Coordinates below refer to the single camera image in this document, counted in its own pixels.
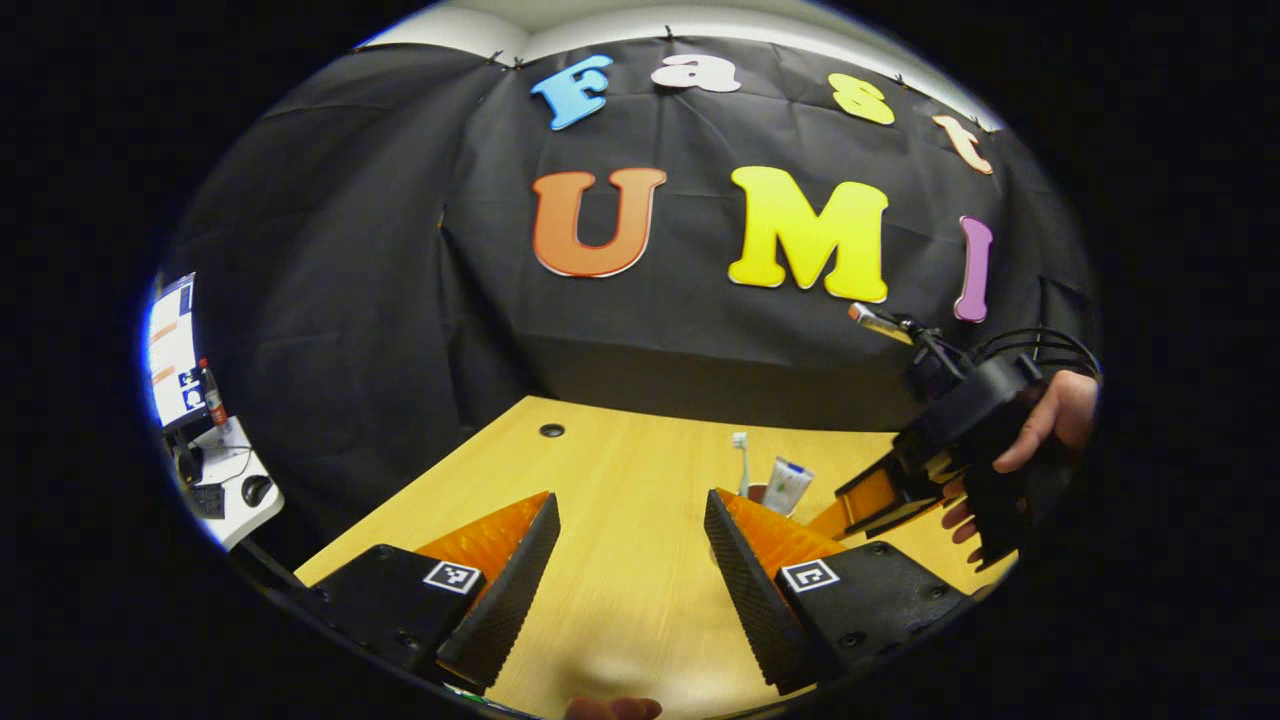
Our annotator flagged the red capped bottle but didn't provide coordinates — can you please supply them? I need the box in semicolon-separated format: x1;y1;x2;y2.
198;358;229;429

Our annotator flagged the computer monitor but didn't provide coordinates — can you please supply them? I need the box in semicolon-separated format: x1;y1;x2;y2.
148;273;204;429

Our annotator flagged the light wooden desktop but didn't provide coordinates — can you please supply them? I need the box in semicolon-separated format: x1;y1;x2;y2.
295;395;1021;720

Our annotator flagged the black backdrop cloth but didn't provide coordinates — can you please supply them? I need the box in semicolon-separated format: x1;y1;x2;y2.
160;35;1101;561

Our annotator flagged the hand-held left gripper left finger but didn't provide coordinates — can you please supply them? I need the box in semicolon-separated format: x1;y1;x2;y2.
290;490;561;696

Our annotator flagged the beige cup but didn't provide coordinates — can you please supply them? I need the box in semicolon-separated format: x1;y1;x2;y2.
746;483;801;518

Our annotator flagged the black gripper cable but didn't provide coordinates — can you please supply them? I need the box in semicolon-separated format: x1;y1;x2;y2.
972;327;1103;379

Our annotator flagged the white side desk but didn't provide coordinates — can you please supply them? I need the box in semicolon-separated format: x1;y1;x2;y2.
165;418;287;551

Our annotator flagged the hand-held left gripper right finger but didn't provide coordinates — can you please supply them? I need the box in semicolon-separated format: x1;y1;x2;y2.
703;487;971;696

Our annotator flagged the white toothpaste tube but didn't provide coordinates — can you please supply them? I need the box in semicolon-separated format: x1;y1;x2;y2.
765;457;816;518

